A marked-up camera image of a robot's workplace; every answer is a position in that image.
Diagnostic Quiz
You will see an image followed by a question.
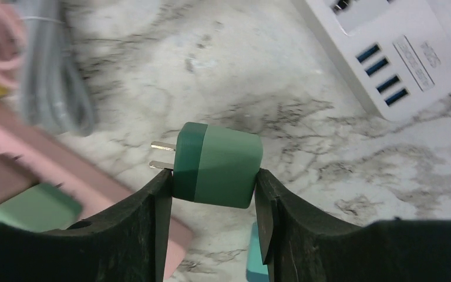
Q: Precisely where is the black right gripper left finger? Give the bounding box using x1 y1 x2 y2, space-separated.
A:
0 169 173 281

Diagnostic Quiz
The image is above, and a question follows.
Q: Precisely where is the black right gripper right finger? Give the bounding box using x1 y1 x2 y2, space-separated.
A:
255 169 451 281

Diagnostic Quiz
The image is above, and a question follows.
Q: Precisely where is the teal plug adapter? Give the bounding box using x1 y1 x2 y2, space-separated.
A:
245 221 270 282

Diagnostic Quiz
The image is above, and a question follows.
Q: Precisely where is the green plug adapter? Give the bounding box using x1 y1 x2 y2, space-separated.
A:
149 122 264 209
0 183 83 232

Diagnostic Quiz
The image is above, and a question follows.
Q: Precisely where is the pink long power strip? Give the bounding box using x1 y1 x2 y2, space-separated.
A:
0 103 193 280

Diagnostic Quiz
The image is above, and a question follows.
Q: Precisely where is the white power strip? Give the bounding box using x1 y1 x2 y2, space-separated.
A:
294 0 451 121

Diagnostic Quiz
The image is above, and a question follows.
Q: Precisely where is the grey coiled cable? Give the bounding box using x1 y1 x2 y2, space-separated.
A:
15 0 96 137

